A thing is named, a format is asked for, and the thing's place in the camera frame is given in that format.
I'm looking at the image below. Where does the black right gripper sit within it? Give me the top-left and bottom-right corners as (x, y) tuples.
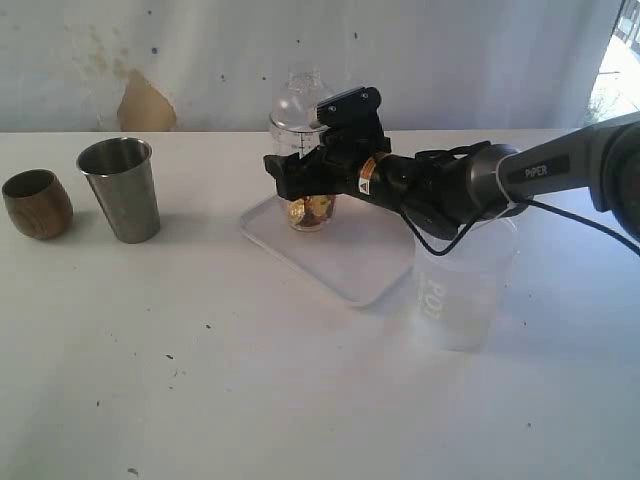
(264, 110), (418, 210)

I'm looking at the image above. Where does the clear measuring glass jar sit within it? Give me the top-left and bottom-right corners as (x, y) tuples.
(270, 122), (330, 232)

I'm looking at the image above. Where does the clear dome jar lid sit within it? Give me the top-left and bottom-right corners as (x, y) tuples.
(269, 61), (334, 133)

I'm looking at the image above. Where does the stainless steel cup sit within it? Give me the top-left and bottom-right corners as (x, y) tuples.
(76, 137), (161, 244)

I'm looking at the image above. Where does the brown wooden cup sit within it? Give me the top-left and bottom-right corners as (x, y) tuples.
(1, 169), (73, 240)

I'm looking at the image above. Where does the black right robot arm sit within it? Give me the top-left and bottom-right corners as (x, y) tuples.
(264, 113), (639, 240)

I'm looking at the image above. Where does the white foam tray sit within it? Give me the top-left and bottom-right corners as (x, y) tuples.
(239, 196), (414, 307)

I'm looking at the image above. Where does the white zip tie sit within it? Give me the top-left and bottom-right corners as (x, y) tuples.
(470, 165), (527, 221)

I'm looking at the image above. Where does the translucent plastic tub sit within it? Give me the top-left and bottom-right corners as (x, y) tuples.
(412, 219), (518, 351)

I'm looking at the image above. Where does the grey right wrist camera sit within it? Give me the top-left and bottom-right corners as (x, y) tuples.
(307, 86), (382, 129)

